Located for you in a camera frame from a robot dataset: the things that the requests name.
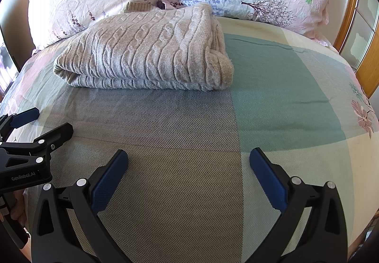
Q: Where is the checked herringbone bed sheet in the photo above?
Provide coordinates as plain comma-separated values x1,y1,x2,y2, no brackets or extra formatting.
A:
0,16,379,263

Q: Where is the beige knit cloth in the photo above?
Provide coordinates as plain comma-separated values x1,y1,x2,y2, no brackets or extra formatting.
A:
124,2,155,13

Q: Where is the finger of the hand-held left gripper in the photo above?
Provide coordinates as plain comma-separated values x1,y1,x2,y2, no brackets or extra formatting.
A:
0,107,40,142
0,122,74,169

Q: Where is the person's left hand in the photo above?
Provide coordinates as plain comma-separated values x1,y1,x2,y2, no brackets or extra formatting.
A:
8,188,28,228

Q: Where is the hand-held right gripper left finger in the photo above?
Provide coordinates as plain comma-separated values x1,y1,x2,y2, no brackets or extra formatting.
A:
31,149,129,263

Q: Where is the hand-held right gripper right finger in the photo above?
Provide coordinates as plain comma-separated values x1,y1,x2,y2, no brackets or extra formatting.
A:
249,147,347,263

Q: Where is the grey cable knit sweater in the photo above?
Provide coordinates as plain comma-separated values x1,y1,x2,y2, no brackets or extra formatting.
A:
53,3,235,92

